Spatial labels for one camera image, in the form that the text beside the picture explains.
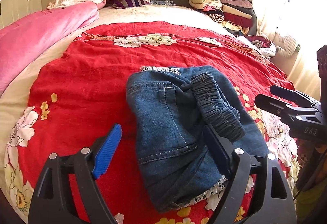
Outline blue denim lace-trimmed pants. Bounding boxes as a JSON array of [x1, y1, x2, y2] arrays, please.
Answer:
[[126, 66, 268, 213]]

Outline white knitted garment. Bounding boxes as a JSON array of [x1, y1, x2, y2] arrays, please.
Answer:
[[273, 32, 300, 58]]

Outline stack of folded clothes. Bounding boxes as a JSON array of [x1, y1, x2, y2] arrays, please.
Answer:
[[189, 0, 257, 37]]

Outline cream bed sheet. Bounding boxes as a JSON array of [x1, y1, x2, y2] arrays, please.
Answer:
[[0, 5, 231, 222]]

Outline red floral bed blanket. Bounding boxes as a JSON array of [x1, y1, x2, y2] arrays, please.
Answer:
[[1, 21, 299, 223]]

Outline pink quilt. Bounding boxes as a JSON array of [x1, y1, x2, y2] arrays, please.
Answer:
[[1, 1, 99, 93]]

